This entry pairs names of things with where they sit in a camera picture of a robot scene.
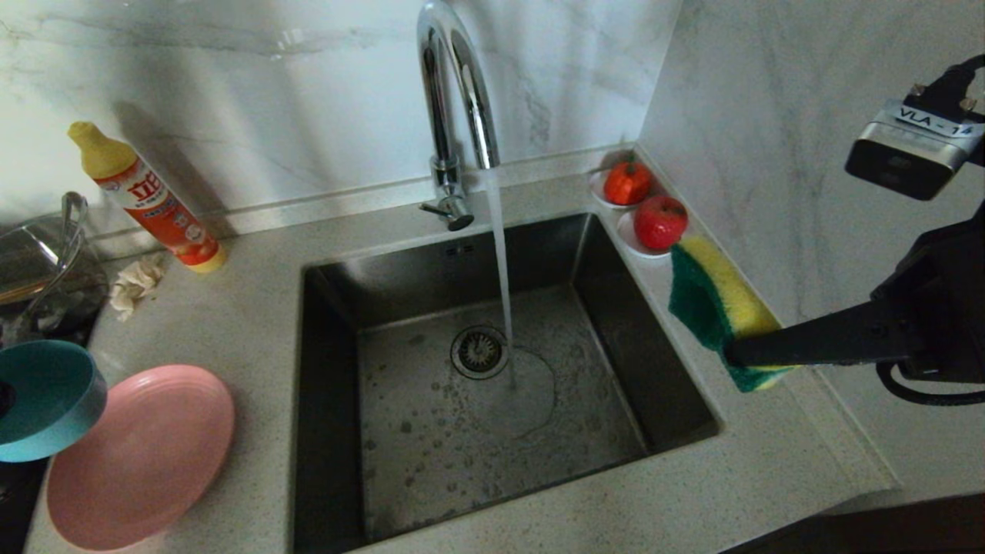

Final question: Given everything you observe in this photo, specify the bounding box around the yellow green sponge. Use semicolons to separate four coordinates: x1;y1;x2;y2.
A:
668;235;797;393

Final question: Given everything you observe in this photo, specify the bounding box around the orange dish soap bottle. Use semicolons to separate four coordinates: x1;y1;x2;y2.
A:
67;121;229;275

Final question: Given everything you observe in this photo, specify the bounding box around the pink plate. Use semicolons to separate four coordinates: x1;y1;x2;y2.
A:
46;364;235;552

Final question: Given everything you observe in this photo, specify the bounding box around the teal bowl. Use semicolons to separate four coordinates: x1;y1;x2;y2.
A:
0;340;109;464

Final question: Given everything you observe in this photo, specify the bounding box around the round sink drain strainer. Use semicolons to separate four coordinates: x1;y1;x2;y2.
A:
450;325;511;381

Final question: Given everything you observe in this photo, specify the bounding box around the stainless steel sink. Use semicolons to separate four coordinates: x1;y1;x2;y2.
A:
291;212;720;554

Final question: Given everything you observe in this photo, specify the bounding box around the red apple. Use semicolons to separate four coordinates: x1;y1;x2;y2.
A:
633;195;690;252

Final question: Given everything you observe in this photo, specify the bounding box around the red tomato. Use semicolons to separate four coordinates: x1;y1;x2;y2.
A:
604;154;653;205

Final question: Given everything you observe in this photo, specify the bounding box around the chrome gooseneck faucet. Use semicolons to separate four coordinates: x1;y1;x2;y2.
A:
416;0;501;232

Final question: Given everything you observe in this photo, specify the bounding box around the crumpled white cloth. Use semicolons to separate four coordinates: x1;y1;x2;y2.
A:
109;254;166;322

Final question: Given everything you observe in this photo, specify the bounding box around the black stovetop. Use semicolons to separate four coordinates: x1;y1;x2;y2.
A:
0;323;97;554

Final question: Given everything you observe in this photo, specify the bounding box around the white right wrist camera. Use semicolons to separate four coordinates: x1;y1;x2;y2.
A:
844;100;985;202

